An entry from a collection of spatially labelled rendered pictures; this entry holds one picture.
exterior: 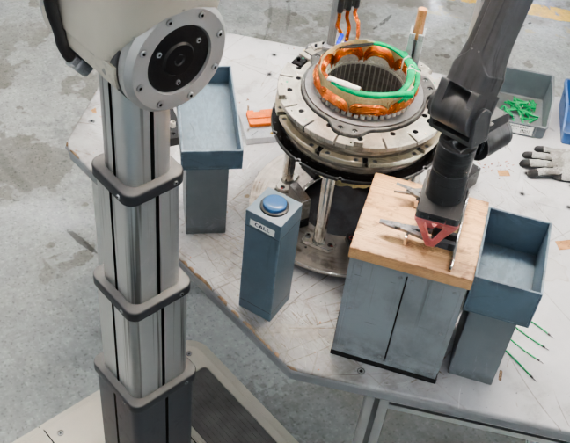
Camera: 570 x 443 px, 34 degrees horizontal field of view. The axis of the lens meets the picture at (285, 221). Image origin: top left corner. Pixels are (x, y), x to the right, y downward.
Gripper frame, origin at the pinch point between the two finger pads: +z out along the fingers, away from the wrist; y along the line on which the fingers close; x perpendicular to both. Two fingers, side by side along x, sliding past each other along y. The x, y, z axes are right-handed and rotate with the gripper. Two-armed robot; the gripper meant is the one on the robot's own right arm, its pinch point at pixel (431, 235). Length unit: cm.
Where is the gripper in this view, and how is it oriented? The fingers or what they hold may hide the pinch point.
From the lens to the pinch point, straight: 148.0
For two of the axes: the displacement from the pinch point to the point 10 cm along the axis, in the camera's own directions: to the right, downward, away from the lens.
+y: 2.7, -6.6, 7.0
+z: -0.9, 7.0, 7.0
